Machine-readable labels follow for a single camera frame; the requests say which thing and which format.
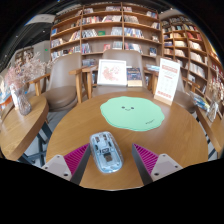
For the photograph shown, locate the green blob-shaped mouse pad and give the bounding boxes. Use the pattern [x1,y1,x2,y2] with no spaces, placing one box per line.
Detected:
[99,95,166,132]

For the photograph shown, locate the clear vase with pale flowers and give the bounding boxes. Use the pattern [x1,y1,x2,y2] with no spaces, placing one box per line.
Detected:
[205,74,224,123]

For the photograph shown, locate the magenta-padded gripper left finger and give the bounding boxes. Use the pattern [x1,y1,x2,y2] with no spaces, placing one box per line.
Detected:
[41,143,92,186]

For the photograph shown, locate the wide wooden bookshelf unit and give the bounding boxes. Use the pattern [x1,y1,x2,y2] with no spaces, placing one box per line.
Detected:
[49,2,163,68]

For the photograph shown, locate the colourful magazine stack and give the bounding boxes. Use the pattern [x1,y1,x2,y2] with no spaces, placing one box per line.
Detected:
[191,92,212,113]

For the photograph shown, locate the brown padded wooden armchair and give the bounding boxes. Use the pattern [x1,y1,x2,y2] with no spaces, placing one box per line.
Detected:
[154,54,201,114]
[81,49,158,99]
[28,52,88,113]

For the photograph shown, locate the glass vase with dried flowers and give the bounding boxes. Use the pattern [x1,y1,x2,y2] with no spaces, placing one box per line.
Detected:
[3,51,48,117]

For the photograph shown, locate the blue book stack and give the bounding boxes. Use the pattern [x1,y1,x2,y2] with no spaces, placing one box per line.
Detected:
[145,64,161,73]

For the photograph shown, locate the curved wooden bookshelf unit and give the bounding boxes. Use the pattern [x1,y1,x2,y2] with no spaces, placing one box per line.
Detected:
[160,14,224,118]

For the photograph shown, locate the distant wooden shelf unit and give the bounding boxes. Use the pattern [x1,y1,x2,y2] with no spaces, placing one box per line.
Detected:
[13,46,35,66]

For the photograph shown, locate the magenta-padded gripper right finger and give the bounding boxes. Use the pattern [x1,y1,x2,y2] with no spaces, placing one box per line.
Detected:
[131,143,184,186]

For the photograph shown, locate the white red sign stand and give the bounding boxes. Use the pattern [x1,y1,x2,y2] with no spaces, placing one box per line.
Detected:
[153,57,181,107]

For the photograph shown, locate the dark cover book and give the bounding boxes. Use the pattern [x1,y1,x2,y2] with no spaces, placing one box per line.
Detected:
[126,67,144,88]

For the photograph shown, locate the transparent computer mouse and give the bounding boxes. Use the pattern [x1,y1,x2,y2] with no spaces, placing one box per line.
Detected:
[89,130,125,174]

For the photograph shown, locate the white hanging ceiling panel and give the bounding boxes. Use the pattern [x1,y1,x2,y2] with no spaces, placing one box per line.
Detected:
[24,13,56,26]

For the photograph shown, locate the white framed red picture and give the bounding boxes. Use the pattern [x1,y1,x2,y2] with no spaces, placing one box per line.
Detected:
[96,58,128,87]

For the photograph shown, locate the small white table sign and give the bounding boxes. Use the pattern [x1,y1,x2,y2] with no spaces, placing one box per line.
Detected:
[9,87,20,111]

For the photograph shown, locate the round wooden side table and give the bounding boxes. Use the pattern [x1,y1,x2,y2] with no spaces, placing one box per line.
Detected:
[0,94,50,162]
[194,105,224,156]

